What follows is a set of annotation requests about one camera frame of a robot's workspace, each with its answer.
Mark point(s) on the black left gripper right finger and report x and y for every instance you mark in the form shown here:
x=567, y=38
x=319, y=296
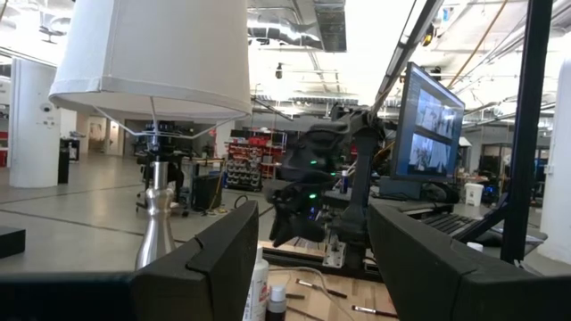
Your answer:
x=424, y=276

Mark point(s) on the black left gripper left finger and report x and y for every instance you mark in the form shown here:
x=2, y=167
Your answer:
x=201, y=285

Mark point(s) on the large white paint bottle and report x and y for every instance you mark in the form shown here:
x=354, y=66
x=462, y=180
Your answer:
x=259, y=290

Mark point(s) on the small black paint bottle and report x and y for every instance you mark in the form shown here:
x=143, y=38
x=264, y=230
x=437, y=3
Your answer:
x=276, y=305

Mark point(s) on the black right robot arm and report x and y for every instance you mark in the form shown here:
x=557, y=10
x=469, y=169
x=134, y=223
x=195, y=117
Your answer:
x=362, y=178

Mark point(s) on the blue-lit hub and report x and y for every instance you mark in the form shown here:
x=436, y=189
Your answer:
x=313, y=214

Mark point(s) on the blue drink can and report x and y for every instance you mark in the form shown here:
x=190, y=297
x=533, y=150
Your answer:
x=343, y=182

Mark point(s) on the black keyboard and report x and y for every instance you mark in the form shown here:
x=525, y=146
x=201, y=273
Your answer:
x=450, y=223

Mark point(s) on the red bin parts shelf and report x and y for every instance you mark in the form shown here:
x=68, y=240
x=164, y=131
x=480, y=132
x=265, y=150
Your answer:
x=243, y=167

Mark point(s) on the black workstation desk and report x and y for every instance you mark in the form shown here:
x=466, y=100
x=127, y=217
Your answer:
x=401, y=189

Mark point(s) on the black equipment case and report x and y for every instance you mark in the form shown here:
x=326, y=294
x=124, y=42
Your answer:
x=206, y=191

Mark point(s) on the white waste bin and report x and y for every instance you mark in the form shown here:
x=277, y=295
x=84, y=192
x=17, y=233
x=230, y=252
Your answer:
x=474, y=194

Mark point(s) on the black equipment cart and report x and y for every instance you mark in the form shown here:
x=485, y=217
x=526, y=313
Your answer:
x=145, y=160

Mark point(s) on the computer monitor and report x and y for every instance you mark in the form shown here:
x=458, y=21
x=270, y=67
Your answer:
x=428, y=134

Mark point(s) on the white square column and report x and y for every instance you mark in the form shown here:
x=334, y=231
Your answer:
x=557, y=169

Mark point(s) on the black floor bin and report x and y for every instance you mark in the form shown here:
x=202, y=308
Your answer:
x=63, y=166

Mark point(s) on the black flat box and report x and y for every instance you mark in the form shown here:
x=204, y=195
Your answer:
x=11, y=241

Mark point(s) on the white shade silver table lamp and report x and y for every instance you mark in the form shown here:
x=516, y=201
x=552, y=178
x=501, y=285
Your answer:
x=156, y=58

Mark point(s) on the white round column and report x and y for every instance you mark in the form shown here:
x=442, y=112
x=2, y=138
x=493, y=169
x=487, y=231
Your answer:
x=33, y=125

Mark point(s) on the red shelf rack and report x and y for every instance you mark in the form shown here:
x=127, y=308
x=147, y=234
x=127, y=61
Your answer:
x=2, y=149

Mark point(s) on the silver angle bracket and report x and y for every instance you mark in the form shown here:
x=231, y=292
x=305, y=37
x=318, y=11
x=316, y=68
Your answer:
x=334, y=256

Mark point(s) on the black ceiling camera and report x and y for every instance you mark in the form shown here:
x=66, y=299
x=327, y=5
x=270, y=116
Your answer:
x=278, y=71

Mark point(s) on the ceiling ventilation duct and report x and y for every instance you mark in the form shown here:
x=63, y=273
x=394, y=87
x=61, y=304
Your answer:
x=290, y=31

